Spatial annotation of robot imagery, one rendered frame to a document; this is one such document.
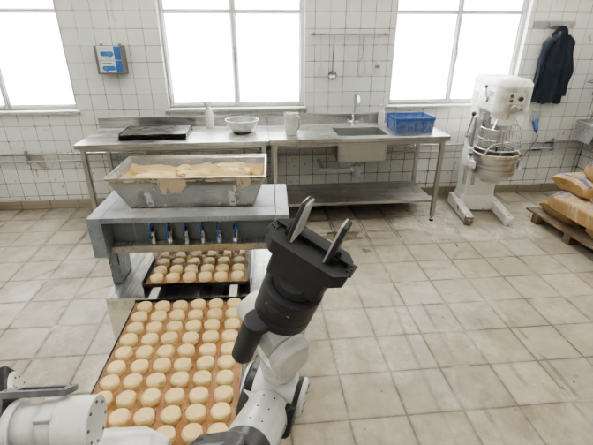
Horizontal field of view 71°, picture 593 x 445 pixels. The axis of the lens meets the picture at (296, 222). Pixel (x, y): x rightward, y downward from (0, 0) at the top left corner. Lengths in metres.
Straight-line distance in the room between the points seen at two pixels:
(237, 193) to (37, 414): 1.05
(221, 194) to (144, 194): 0.28
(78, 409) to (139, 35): 4.14
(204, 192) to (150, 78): 3.12
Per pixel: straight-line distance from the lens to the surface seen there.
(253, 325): 0.60
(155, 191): 1.56
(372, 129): 4.47
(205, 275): 1.65
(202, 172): 1.61
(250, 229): 1.61
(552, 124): 5.65
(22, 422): 0.67
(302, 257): 0.52
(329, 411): 2.35
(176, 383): 1.23
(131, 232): 1.70
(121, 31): 4.60
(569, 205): 4.44
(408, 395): 2.48
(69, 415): 0.64
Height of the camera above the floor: 1.78
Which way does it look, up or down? 25 degrees down
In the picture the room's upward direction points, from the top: straight up
